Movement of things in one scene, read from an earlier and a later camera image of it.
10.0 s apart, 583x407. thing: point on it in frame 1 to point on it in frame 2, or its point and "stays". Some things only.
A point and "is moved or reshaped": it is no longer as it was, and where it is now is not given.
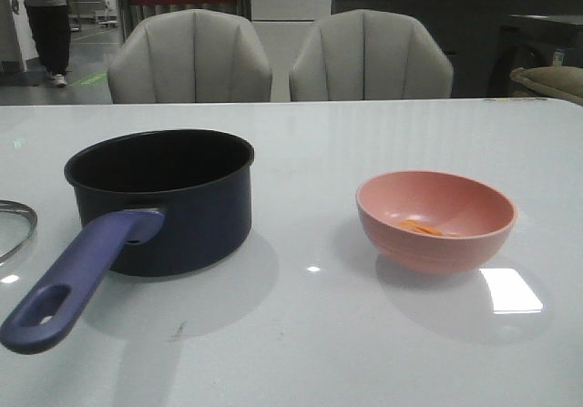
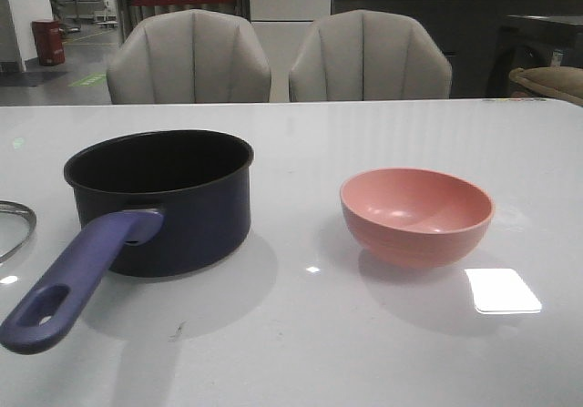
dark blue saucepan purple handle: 148,202 stays
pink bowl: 434,223 is moved or reshaped
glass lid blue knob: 13,206 stays
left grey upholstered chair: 189,55 stays
